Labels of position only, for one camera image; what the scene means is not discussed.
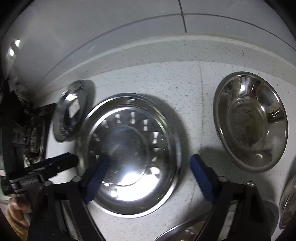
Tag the large steel plate with label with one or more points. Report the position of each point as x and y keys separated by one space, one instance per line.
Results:
x=187 y=230

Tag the steel plate without label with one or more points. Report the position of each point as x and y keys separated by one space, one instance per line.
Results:
x=144 y=152

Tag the left hand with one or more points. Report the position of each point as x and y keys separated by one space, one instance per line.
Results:
x=17 y=207

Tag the small steel plate with label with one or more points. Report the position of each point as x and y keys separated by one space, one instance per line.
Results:
x=69 y=111

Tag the large steel bowl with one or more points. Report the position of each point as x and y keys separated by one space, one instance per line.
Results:
x=287 y=203

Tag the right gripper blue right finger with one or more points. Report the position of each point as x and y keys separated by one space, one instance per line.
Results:
x=205 y=176

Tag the black gas stove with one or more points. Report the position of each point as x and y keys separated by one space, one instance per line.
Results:
x=24 y=137

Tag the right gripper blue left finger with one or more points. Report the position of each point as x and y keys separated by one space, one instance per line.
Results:
x=94 y=176

